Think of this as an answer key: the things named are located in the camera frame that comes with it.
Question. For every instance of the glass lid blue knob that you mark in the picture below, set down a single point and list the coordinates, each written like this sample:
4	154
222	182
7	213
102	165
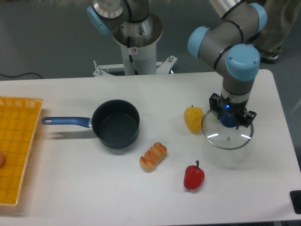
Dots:
223	137

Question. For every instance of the dark saucepan blue handle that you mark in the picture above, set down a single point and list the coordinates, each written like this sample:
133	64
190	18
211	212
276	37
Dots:
115	122

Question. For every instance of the black table corner device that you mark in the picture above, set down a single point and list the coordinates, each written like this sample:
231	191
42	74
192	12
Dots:
296	200

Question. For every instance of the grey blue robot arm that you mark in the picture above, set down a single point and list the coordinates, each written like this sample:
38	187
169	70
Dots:
224	48

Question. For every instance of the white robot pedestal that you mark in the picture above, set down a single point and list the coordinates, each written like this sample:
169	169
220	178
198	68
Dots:
138	46

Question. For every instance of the person leg and shoe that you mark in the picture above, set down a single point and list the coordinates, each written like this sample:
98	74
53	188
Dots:
282	15

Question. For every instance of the red bell pepper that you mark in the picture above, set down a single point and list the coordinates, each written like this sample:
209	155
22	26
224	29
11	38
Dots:
193	176

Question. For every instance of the yellow bell pepper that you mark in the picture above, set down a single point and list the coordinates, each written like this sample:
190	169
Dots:
193	117

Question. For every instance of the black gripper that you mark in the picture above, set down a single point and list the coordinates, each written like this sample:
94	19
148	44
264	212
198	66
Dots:
231	104

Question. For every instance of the yellow woven basket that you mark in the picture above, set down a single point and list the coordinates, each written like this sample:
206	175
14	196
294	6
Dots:
19	117

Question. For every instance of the toy bread loaf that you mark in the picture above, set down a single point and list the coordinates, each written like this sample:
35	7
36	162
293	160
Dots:
153	156

